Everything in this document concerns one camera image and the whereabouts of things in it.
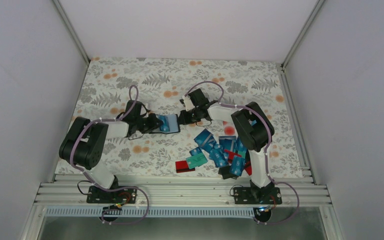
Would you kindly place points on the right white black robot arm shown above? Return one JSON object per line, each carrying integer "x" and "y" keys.
{"x": 252, "y": 127}

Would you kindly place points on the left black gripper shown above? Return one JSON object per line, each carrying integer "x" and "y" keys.
{"x": 153, "y": 125}

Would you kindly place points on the blue striped card upper left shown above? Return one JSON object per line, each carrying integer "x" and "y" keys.
{"x": 204, "y": 137}

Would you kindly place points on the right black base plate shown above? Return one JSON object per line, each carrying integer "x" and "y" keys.
{"x": 247, "y": 196}

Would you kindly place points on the green VIP card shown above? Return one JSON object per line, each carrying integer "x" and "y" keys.
{"x": 196, "y": 160}

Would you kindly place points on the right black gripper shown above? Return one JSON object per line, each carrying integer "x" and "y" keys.
{"x": 185, "y": 120}

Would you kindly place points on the blue VIP card lower right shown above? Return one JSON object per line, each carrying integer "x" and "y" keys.
{"x": 237, "y": 166}

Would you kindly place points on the black card bottom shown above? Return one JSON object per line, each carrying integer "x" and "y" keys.
{"x": 226, "y": 174}

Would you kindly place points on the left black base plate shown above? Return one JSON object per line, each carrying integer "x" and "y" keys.
{"x": 98, "y": 196}

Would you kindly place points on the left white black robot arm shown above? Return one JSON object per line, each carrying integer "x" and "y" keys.
{"x": 84, "y": 143}

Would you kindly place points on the floral patterned table mat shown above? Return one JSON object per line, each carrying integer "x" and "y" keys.
{"x": 179, "y": 91}

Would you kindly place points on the grey slotted cable duct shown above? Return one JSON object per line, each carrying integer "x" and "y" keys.
{"x": 153, "y": 212}

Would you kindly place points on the red card middle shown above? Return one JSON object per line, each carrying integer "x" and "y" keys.
{"x": 229, "y": 155}

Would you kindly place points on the blue VIP card front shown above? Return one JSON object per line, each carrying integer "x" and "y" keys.
{"x": 169, "y": 123}

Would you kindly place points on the red card lower left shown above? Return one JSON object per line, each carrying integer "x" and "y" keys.
{"x": 182, "y": 167}

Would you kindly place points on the black leather card holder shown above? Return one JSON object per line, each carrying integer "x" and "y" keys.
{"x": 156, "y": 131}

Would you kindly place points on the red card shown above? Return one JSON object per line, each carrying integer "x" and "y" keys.
{"x": 229, "y": 155}
{"x": 182, "y": 167}

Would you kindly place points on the blue VIP card with chip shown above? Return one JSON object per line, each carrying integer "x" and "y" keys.
{"x": 218, "y": 158}

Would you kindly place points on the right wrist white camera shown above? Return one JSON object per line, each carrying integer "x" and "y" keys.
{"x": 187, "y": 103}

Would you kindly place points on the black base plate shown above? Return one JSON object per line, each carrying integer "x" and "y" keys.
{"x": 247, "y": 196}
{"x": 98, "y": 196}

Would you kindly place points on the aluminium front rail frame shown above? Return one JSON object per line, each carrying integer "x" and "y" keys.
{"x": 177, "y": 191}

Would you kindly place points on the blue card centre pile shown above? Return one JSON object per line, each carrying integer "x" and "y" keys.
{"x": 228, "y": 142}

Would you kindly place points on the blue card upper right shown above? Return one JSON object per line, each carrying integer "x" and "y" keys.
{"x": 239, "y": 146}

